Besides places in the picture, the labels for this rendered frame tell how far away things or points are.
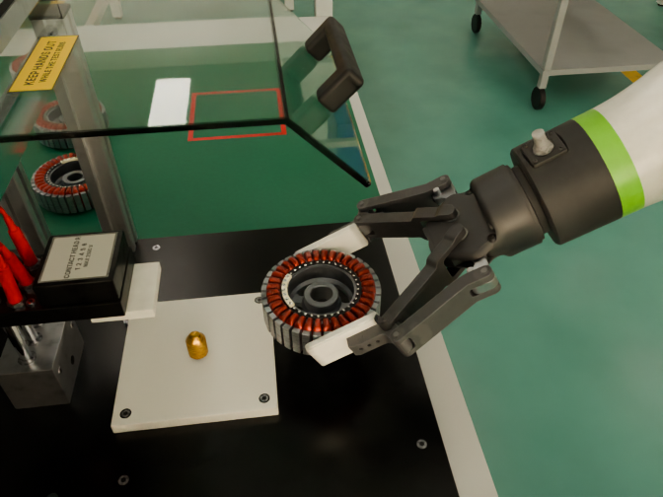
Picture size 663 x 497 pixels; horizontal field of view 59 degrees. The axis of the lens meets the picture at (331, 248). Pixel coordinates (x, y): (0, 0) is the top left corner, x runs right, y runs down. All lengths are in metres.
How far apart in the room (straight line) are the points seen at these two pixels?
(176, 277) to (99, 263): 0.20
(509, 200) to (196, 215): 0.46
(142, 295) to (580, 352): 1.36
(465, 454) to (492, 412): 0.95
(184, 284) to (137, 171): 0.29
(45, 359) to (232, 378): 0.17
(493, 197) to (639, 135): 0.11
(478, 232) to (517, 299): 1.29
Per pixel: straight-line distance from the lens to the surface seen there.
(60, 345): 0.60
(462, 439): 0.59
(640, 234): 2.18
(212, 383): 0.58
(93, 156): 0.68
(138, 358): 0.62
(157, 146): 0.98
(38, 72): 0.48
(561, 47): 2.92
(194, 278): 0.70
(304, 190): 0.85
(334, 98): 0.45
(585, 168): 0.49
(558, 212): 0.49
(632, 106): 0.51
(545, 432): 1.54
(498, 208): 0.49
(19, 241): 0.55
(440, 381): 0.62
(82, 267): 0.52
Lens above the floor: 1.25
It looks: 42 degrees down
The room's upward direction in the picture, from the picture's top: straight up
